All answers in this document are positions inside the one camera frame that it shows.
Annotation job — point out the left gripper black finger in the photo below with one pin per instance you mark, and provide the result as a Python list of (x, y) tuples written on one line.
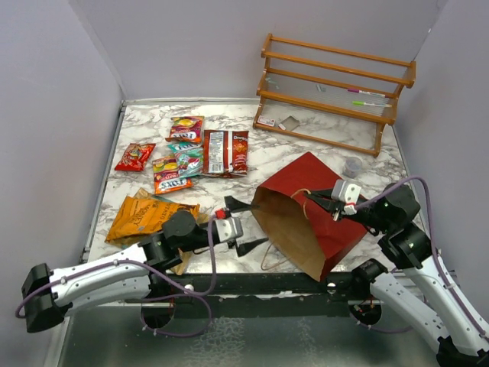
[(233, 205), (246, 247)]

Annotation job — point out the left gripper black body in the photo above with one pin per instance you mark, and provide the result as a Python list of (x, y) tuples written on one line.
[(231, 244)]

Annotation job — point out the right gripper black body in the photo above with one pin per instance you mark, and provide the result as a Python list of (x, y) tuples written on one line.
[(338, 212)]

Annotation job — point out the brown red paper bag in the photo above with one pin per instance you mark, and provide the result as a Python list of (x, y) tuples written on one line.
[(298, 227)]

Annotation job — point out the red Doritos chip bag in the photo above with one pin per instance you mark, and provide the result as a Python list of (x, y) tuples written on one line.
[(225, 153)]

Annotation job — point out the teal snack packet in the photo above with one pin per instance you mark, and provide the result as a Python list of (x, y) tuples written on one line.
[(190, 163)]

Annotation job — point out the orange Fox's candy bag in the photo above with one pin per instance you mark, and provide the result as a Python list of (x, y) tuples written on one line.
[(186, 129), (166, 176)]

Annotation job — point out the teal Fox's mint bag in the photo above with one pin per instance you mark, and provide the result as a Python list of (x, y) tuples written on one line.
[(181, 146)]

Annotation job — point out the orange yellow chip bag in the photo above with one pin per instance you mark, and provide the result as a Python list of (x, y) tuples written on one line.
[(143, 216)]

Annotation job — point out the red snack packet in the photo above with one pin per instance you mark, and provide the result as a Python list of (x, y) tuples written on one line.
[(135, 157)]

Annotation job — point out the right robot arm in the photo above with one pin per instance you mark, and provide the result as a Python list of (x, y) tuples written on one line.
[(443, 316)]

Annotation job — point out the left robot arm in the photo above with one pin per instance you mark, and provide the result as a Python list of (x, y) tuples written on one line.
[(138, 272)]

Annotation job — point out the small clear plastic cup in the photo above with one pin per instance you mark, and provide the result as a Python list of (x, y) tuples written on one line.
[(352, 167)]

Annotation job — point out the open grey small box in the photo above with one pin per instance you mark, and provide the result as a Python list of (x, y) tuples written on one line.
[(289, 123)]

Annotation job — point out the red white small box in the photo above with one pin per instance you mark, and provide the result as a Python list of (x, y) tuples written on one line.
[(266, 121)]

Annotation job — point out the green marker pen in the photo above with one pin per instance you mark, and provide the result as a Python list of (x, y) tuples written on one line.
[(371, 104)]

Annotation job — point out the orange wooden rack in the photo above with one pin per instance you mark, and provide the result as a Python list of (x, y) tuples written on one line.
[(309, 82)]

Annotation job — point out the pink marker pen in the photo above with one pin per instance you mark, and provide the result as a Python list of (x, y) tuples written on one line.
[(360, 91)]

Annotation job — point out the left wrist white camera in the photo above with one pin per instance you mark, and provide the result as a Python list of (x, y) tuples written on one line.
[(227, 227)]

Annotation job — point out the wrist white camera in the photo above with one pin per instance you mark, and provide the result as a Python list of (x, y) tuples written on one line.
[(227, 227), (346, 194)]

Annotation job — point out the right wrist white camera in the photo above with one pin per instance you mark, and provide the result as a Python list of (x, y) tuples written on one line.
[(346, 194)]

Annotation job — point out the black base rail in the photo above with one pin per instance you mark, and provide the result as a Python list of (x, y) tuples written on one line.
[(287, 295)]

